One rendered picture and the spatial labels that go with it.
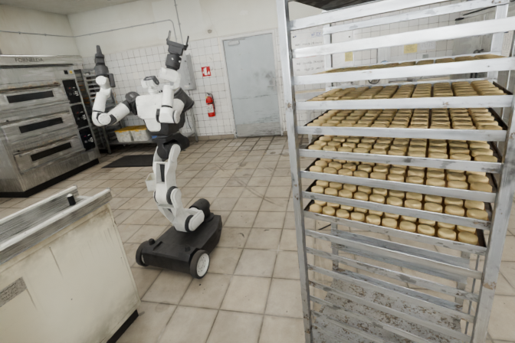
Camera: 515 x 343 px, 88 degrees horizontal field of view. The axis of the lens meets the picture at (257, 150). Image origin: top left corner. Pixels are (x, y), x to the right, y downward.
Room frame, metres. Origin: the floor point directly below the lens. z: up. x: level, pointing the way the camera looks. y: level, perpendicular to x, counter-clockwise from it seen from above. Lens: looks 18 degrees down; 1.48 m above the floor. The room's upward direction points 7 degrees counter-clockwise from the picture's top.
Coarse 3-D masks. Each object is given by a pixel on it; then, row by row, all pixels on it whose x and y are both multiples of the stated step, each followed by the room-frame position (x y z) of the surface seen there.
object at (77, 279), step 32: (32, 224) 1.22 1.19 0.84; (96, 224) 1.29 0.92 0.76; (32, 256) 1.01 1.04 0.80; (64, 256) 1.11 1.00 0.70; (96, 256) 1.24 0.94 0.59; (0, 288) 0.89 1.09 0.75; (32, 288) 0.97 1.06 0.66; (64, 288) 1.07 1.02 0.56; (96, 288) 1.19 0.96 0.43; (128, 288) 1.34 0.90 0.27; (0, 320) 0.85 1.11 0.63; (32, 320) 0.93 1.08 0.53; (64, 320) 1.02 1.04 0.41; (96, 320) 1.13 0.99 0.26; (128, 320) 1.31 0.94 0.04
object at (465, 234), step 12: (312, 204) 1.01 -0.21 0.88; (324, 204) 1.03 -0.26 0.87; (336, 204) 0.99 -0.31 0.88; (336, 216) 0.93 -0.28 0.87; (348, 216) 0.91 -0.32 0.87; (360, 216) 0.88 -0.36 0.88; (372, 216) 0.87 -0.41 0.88; (384, 216) 0.89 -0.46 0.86; (396, 216) 0.86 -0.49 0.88; (396, 228) 0.81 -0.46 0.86; (408, 228) 0.78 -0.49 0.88; (420, 228) 0.77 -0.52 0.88; (432, 228) 0.76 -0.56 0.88; (444, 228) 0.75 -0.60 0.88; (456, 228) 0.77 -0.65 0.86; (468, 228) 0.74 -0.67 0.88; (456, 240) 0.71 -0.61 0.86; (468, 240) 0.69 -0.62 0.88
